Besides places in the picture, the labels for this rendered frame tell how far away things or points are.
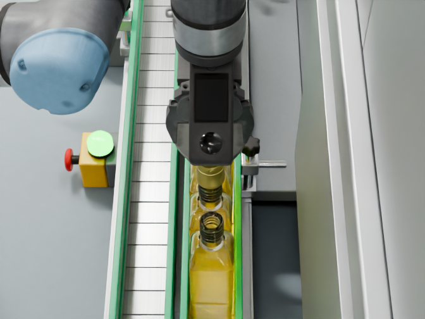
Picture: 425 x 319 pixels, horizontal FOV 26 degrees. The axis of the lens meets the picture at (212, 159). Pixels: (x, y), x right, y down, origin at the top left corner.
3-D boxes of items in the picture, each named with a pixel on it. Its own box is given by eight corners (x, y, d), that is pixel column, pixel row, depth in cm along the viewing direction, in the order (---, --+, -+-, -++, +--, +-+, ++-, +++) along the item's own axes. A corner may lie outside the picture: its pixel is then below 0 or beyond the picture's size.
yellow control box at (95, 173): (123, 189, 160) (119, 165, 153) (80, 189, 160) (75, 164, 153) (126, 156, 164) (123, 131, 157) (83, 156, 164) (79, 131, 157)
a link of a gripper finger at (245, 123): (258, 132, 107) (248, 85, 100) (258, 143, 106) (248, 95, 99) (218, 136, 108) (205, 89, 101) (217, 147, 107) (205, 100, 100)
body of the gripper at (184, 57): (243, 71, 108) (245, -3, 98) (243, 130, 103) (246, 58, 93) (177, 71, 108) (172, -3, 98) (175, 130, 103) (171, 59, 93)
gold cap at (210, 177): (224, 189, 112) (225, 169, 108) (195, 189, 112) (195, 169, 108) (224, 165, 114) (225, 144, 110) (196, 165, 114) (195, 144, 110)
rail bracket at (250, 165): (283, 203, 143) (289, 153, 132) (239, 203, 143) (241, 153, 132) (282, 181, 145) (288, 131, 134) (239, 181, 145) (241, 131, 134)
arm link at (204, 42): (247, 30, 89) (163, 31, 89) (246, 62, 93) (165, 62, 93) (246, -24, 93) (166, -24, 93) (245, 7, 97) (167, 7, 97)
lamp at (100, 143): (113, 159, 154) (111, 149, 152) (86, 159, 154) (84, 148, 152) (115, 137, 157) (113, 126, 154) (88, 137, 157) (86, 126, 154)
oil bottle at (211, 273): (231, 334, 130) (234, 261, 113) (191, 333, 130) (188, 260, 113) (231, 298, 133) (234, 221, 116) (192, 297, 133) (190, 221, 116)
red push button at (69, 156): (82, 162, 156) (62, 162, 156) (85, 176, 159) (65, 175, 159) (84, 143, 158) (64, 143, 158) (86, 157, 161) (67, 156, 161)
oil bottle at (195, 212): (229, 297, 133) (232, 220, 116) (191, 297, 133) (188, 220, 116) (229, 262, 137) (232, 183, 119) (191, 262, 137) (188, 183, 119)
